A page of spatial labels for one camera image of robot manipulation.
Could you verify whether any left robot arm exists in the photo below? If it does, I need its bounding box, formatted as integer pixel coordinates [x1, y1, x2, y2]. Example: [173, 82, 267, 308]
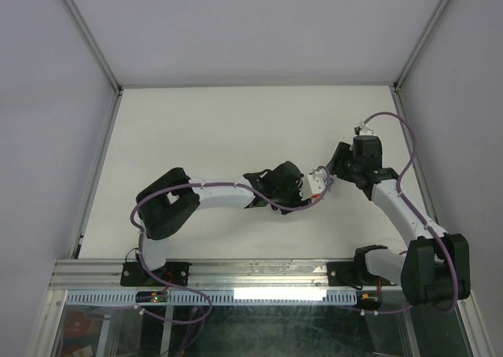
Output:
[123, 161, 311, 286]

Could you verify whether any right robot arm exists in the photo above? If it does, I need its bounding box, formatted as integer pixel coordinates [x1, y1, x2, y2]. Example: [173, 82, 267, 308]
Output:
[328, 135, 471, 306]

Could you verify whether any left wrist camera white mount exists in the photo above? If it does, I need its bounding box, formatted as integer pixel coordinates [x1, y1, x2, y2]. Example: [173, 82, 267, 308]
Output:
[305, 167, 329, 200]

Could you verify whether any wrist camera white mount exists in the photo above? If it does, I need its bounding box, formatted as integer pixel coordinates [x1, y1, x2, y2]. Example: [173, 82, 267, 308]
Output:
[354, 120, 375, 136]
[305, 167, 329, 200]

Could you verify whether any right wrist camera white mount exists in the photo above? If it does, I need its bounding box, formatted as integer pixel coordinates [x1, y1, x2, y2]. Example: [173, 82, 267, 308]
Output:
[354, 120, 375, 136]

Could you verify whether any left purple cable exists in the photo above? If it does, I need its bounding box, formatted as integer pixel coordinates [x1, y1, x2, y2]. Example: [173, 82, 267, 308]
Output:
[129, 165, 331, 287]

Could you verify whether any purple cable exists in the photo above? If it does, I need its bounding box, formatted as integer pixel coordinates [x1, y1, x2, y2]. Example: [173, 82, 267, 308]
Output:
[129, 165, 331, 287]
[357, 112, 461, 315]

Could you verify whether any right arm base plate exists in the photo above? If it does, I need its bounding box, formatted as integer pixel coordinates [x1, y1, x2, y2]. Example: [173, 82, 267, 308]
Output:
[326, 259, 403, 290]

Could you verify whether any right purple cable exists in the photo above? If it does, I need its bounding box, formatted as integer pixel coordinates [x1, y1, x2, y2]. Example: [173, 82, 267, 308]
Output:
[357, 112, 461, 315]

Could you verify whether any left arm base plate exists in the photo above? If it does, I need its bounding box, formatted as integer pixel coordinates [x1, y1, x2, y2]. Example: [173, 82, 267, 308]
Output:
[120, 261, 191, 287]

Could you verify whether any right aluminium frame post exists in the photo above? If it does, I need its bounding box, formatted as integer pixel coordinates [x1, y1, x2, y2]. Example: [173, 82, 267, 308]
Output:
[393, 0, 452, 93]

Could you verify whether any aluminium frame post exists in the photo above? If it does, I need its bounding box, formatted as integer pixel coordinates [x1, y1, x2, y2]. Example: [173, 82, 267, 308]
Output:
[393, 0, 452, 93]
[51, 0, 123, 94]

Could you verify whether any aluminium mounting rail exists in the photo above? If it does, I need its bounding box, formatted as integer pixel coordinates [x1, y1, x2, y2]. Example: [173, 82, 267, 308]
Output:
[48, 256, 406, 292]

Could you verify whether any slotted white cable duct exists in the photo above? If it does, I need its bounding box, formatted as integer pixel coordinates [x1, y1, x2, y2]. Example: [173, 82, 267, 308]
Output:
[66, 287, 358, 307]

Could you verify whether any left aluminium frame post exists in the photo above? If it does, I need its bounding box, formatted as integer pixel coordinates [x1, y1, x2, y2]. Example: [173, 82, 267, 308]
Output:
[51, 0, 123, 94]

